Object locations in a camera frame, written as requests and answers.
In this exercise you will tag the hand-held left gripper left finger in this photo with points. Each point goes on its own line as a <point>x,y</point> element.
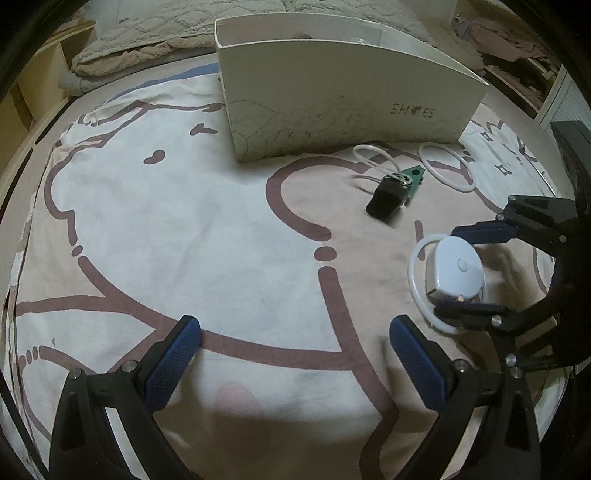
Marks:
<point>173,364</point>

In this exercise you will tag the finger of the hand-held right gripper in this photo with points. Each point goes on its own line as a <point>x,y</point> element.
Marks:
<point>489,230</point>
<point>480,314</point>

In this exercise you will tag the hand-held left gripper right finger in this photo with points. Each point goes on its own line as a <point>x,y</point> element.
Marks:
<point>415,364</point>

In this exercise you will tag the white cardboard box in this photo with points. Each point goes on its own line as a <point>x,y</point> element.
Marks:
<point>323,92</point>

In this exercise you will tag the white louvered door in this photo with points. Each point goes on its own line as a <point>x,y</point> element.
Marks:
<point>565,101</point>

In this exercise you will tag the green clip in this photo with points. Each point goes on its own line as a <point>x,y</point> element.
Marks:
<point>414,177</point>

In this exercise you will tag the small black cube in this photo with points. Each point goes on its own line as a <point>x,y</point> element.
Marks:
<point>385,201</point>

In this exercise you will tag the printed blanket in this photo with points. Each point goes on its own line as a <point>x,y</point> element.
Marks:
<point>184,230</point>

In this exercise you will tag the pile of clothes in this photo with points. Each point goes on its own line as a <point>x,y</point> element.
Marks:
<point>503,37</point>

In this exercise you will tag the grey quilted pillow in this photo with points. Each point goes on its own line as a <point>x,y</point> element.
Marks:
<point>161,27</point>
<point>415,18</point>

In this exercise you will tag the wooden shelf unit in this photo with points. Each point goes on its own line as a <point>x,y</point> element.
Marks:
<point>27,92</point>

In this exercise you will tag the beige bedding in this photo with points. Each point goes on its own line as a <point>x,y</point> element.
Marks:
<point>106,60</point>

